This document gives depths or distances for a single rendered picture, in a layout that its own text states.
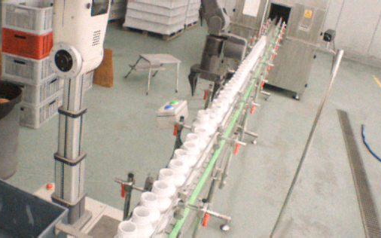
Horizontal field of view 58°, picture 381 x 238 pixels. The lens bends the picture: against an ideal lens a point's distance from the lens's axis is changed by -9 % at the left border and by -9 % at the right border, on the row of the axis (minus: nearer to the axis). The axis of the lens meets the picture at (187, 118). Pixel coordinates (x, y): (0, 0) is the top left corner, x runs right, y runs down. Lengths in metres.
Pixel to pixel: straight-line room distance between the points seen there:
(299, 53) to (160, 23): 3.13
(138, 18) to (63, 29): 6.18
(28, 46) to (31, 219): 2.25
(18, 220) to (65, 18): 0.78
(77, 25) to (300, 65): 4.44
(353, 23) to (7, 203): 10.54
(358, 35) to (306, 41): 5.76
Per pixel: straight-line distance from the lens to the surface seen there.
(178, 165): 0.99
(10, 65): 3.44
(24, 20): 3.26
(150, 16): 7.59
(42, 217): 1.19
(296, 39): 5.54
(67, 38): 1.54
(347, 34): 11.14
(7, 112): 2.55
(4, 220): 1.33
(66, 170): 1.84
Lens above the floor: 1.66
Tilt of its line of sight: 24 degrees down
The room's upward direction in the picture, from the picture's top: 12 degrees clockwise
